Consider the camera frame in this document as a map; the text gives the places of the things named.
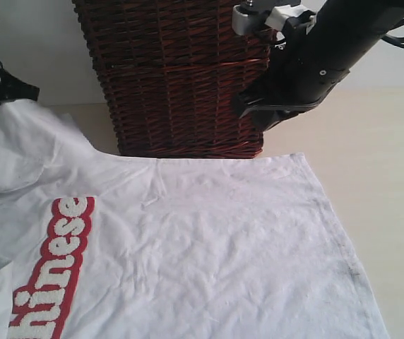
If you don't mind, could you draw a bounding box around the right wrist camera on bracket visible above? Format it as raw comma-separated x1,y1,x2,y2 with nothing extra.
232,0,316,36

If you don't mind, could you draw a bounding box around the white t-shirt with red lettering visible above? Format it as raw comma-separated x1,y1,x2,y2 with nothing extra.
0,100,388,338

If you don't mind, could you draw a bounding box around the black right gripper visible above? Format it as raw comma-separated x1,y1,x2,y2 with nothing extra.
231,1,404,132

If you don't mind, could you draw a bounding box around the dark brown wicker basket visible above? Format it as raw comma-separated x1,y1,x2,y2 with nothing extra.
73,0,269,159

